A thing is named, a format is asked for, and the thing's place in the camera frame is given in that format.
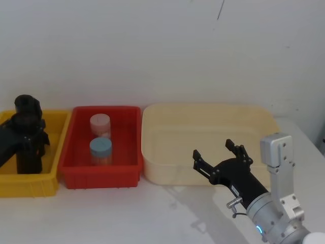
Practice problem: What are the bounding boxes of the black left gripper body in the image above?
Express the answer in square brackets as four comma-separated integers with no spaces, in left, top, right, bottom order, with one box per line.
[10,112,46,140]

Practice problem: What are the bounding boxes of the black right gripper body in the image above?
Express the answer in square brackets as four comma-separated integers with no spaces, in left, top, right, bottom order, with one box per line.
[212,158,270,210]

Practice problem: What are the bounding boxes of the black jar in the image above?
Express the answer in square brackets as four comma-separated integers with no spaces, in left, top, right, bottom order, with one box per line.
[16,150,43,175]

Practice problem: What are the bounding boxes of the yellow plastic bin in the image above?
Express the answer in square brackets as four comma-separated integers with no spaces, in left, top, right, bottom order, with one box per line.
[0,109,73,198]

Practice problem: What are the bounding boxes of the cream plastic tray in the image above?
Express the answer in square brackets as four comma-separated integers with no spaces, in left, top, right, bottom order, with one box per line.
[141,103,282,187]

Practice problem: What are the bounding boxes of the red plastic bin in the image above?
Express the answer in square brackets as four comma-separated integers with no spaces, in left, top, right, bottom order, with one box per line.
[58,106,142,190]

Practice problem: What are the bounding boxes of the clear jar with blue lid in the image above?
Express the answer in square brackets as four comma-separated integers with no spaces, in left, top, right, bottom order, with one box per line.
[89,138,113,167]

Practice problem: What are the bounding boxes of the clear jar with pink lid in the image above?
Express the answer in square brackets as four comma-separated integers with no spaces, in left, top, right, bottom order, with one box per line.
[89,114,112,140]

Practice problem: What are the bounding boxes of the thin cable with silver plug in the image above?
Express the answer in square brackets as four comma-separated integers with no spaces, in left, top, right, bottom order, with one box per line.
[226,197,248,219]

